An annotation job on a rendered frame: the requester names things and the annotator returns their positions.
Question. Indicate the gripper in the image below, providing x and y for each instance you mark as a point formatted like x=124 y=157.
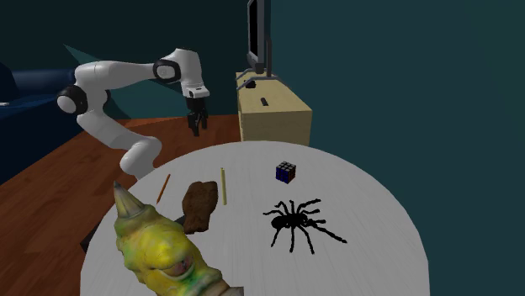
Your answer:
x=195 y=107

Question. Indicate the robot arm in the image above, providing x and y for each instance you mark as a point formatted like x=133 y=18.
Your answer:
x=107 y=76

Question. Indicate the yellow pencil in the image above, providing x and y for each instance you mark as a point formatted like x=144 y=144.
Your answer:
x=223 y=186

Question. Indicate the orange pencil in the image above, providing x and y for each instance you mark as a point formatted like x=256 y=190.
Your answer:
x=163 y=188

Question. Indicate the pale wooden tv cabinet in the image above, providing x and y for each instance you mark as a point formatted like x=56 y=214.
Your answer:
x=270 y=112

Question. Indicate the brown rough lump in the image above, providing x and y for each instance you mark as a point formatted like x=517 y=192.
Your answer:
x=200 y=205

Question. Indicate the colourful puzzle cube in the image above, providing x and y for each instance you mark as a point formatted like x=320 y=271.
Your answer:
x=286 y=171

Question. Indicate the black flat television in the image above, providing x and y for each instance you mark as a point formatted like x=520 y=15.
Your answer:
x=256 y=37

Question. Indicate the yellow green monster figure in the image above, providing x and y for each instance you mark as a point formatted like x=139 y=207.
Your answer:
x=162 y=251

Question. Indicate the black toy spider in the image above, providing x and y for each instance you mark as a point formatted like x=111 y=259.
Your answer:
x=293 y=222

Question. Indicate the dark blue sofa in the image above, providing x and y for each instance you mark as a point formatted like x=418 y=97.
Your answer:
x=28 y=110

